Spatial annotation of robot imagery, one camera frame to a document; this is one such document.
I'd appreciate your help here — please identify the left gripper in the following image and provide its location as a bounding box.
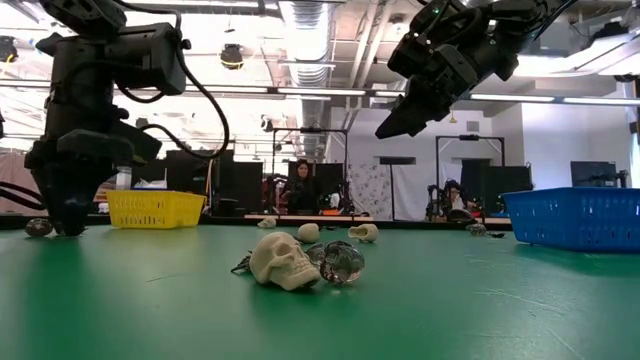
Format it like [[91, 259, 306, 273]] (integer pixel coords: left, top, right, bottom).
[[24, 34, 164, 237]]

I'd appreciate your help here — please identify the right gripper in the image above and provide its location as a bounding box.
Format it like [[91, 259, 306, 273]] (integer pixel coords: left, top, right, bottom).
[[374, 13, 522, 141]]

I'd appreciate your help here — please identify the black partition panel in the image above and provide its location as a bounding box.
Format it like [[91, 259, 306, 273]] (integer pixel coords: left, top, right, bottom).
[[130, 155, 168, 191], [459, 159, 532, 217], [165, 149, 265, 217]]

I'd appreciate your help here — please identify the yellow plastic basket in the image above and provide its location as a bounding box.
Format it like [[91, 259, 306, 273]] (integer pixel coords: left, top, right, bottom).
[[105, 189, 208, 230]]

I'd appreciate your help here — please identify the pink curtain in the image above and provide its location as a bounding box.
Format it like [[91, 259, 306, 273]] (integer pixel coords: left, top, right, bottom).
[[0, 152, 39, 216]]

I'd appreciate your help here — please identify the black T-shaped stand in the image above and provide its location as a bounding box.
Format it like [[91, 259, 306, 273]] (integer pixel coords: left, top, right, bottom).
[[378, 155, 417, 221]]

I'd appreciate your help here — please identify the white patterned sheet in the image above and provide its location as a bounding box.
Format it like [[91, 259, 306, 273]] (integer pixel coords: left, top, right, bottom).
[[349, 162, 464, 221]]

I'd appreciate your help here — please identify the person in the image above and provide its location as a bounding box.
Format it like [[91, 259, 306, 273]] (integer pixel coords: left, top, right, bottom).
[[440, 179, 477, 222], [281, 158, 320, 217]]

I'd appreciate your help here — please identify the red black equipment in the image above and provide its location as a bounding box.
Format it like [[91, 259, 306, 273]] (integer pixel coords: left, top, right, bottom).
[[263, 173, 287, 216]]

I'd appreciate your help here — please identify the black monitor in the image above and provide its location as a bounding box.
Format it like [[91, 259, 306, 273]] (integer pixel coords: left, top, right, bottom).
[[570, 160, 629, 189]]

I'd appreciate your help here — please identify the black hanging ceiling lamp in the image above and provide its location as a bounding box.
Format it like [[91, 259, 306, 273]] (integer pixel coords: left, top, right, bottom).
[[219, 43, 245, 71]]

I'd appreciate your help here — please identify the blue plastic basket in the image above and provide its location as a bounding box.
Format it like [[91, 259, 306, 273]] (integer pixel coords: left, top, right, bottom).
[[501, 186, 640, 253]]

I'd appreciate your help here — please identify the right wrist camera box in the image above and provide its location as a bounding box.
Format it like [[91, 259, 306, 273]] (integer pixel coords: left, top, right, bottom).
[[387, 2, 466, 76]]

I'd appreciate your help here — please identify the black frame stand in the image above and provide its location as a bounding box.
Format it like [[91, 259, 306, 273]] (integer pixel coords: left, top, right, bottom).
[[435, 134, 506, 222], [272, 128, 350, 217]]

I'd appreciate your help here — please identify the black looped cable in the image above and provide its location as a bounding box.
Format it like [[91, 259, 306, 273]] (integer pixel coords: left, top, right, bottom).
[[0, 180, 47, 212]]

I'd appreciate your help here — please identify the yellow hanging cable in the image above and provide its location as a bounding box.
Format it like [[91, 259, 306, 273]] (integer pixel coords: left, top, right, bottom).
[[204, 158, 217, 197]]

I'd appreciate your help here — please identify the black arched handle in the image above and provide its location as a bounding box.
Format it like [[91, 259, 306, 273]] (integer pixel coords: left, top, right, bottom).
[[446, 206, 475, 224]]

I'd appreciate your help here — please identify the black camera cable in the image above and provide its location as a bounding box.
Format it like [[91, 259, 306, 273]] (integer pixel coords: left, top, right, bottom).
[[112, 0, 232, 161]]

